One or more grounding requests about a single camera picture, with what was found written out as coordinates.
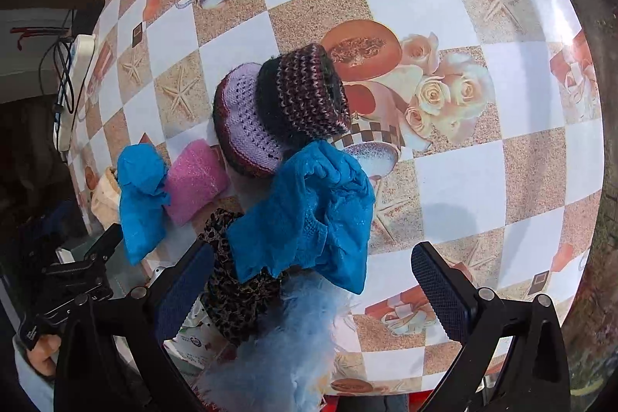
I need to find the person's left hand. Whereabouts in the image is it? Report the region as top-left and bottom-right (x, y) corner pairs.
(26, 335), (63, 377)

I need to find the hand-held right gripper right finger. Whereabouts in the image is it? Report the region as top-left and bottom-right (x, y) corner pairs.
(411, 241), (572, 412)

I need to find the black cable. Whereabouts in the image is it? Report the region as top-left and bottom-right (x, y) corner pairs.
(39, 9), (80, 116)

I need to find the light blue feather boa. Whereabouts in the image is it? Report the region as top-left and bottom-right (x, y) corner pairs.
(198, 272), (360, 412)

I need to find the checkered printed tablecloth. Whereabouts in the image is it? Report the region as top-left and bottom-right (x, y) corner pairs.
(68, 0), (607, 399)

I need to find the cream polka dot scrunchie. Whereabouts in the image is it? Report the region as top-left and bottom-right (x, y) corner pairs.
(90, 167), (121, 230)

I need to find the red hooked rod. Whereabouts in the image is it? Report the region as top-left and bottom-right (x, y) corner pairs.
(10, 26), (65, 54)

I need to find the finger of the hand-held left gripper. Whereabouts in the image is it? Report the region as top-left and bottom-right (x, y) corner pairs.
(83, 223), (124, 262)

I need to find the large blue crinkled cloth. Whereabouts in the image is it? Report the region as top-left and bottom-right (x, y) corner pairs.
(226, 140), (376, 295)

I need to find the small blue crinkled cloth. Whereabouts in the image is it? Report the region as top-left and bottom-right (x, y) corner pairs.
(117, 144), (172, 267)

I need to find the dark striped knitted hat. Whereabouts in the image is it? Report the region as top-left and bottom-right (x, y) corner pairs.
(256, 42), (352, 149)

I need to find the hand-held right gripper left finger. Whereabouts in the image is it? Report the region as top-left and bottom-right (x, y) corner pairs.
(54, 239), (216, 412)

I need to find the leopard print cloth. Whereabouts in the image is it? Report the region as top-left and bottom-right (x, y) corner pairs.
(198, 208), (290, 348)

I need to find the white power strip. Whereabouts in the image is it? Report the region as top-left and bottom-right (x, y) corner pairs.
(52, 34), (97, 152)

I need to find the black power adapter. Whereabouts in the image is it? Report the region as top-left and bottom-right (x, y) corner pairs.
(71, 0), (105, 39)

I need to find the red plastic stool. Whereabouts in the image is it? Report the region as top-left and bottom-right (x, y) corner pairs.
(323, 388), (438, 412)

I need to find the pink sponge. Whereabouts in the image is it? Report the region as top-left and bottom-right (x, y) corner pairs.
(164, 139), (231, 227)

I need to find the lilac knitted hat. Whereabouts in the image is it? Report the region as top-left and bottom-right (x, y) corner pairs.
(212, 62), (285, 178)

